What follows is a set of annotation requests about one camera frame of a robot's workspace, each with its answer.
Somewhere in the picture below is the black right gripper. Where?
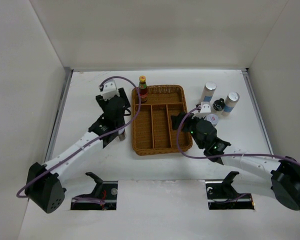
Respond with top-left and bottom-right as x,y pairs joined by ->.
171,112 -> 206,150

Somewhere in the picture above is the clear lid salt grinder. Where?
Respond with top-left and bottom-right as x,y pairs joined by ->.
118,128 -> 126,141

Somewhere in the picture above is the black cap salt grinder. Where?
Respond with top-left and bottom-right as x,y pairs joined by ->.
211,98 -> 225,114

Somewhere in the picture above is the red sauce bottle yellow cap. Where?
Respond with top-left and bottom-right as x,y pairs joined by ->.
138,75 -> 148,103

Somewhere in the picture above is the white peppercorn jar blue label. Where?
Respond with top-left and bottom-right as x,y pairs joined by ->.
200,81 -> 217,103

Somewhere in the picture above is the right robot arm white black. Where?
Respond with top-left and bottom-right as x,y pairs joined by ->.
170,112 -> 300,211

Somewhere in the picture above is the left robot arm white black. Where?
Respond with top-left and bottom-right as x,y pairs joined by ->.
24,88 -> 131,214

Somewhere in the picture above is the brown wicker divided basket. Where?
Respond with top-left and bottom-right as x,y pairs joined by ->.
131,85 -> 193,156

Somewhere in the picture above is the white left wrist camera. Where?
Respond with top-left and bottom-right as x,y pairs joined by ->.
100,79 -> 120,101

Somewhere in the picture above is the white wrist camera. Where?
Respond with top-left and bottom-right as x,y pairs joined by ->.
100,79 -> 120,101
194,102 -> 211,119

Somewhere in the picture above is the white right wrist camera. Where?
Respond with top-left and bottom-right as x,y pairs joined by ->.
194,102 -> 211,119

